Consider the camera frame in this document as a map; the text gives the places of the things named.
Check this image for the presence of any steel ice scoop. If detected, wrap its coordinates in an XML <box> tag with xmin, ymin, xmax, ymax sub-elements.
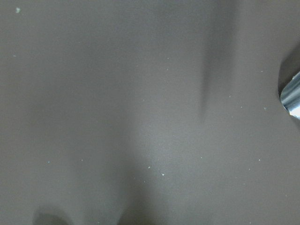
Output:
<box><xmin>280</xmin><ymin>72</ymin><xmax>300</xmax><ymax>120</ymax></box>

